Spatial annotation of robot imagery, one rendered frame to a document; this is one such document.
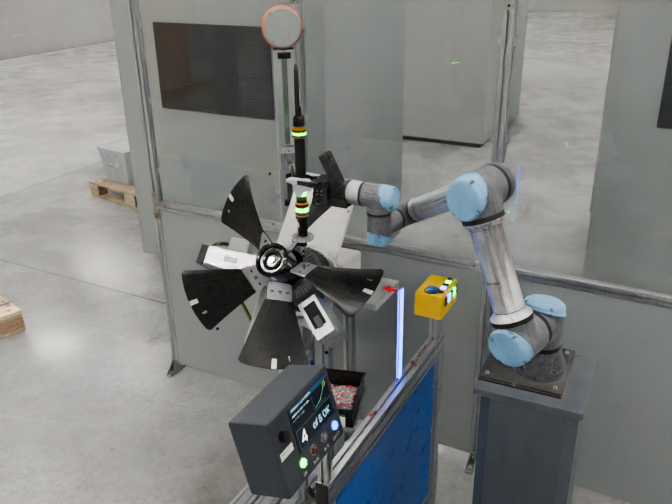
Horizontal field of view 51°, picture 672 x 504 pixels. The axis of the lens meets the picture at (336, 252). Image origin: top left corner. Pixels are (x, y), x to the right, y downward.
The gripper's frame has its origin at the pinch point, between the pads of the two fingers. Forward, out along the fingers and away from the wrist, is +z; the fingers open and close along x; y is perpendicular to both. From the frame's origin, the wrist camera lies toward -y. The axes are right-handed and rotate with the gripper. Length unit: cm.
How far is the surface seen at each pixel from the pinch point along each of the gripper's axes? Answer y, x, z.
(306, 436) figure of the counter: 34, -72, -45
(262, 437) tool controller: 28, -83, -41
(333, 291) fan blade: 33.9, -6.6, -17.4
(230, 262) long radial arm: 40, 7, 32
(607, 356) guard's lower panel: 79, 70, -95
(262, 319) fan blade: 44.5, -16.4, 3.7
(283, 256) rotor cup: 27.0, -3.7, 2.7
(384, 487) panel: 98, -14, -40
